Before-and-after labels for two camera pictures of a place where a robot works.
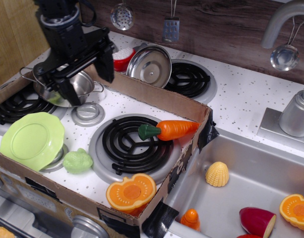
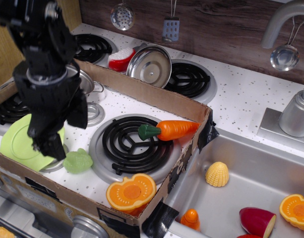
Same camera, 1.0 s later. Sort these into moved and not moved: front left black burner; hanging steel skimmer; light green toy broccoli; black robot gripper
Moved: black robot gripper
Not moved: light green toy broccoli; hanging steel skimmer; front left black burner
